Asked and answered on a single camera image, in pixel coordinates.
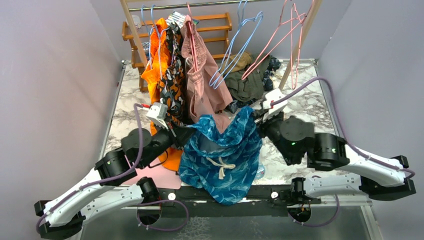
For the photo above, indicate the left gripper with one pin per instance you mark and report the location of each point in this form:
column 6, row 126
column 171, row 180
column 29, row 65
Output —
column 180, row 135

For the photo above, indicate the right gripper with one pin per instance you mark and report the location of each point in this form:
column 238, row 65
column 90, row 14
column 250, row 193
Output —
column 261, row 122

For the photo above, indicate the blue patterned shorts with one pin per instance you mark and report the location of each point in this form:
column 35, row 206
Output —
column 224, row 164

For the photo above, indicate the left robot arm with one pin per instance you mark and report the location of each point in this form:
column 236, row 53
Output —
column 94, row 195

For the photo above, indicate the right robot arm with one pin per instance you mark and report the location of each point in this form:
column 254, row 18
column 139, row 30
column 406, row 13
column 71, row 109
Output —
column 379, row 178

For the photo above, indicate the orange shorts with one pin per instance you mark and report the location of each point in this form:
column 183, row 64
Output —
column 171, row 159

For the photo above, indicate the pink shorts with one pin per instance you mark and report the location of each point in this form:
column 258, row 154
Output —
column 203, row 99

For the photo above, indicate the camouflage patterned shorts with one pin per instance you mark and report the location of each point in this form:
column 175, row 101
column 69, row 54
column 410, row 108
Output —
column 173, row 85

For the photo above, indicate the hanger holding pink shorts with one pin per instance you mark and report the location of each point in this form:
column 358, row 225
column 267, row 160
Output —
column 190, row 29

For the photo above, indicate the olive green garment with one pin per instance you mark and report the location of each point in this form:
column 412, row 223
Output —
column 250, row 88

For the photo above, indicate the pink mat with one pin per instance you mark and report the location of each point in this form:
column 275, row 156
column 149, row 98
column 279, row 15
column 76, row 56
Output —
column 162, row 177

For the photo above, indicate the dark navy patterned garment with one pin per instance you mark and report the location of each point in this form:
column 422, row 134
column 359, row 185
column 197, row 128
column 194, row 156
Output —
column 267, row 82

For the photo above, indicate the tan garment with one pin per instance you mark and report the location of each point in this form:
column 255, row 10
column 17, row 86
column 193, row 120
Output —
column 236, row 62

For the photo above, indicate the blue lidded jar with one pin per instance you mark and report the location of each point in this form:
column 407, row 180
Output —
column 146, row 48

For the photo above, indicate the wooden shelf unit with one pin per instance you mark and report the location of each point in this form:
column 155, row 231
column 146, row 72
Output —
column 215, row 33

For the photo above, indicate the marker pen pack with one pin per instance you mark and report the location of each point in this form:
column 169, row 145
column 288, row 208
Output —
column 176, row 18

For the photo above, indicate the clear plastic cup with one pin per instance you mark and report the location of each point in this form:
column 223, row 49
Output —
column 137, row 22

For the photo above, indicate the wooden clothes rack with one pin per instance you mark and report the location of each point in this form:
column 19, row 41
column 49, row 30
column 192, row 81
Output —
column 305, row 20

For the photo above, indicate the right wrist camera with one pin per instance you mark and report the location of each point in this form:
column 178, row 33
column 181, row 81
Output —
column 273, row 103

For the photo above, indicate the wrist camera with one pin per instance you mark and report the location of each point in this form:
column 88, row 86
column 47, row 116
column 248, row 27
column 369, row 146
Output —
column 273, row 103
column 157, row 113

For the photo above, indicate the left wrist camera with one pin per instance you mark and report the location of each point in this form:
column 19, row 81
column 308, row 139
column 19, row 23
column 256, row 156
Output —
column 157, row 113

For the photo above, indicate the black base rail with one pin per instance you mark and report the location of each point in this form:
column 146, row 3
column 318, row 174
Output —
column 261, row 200

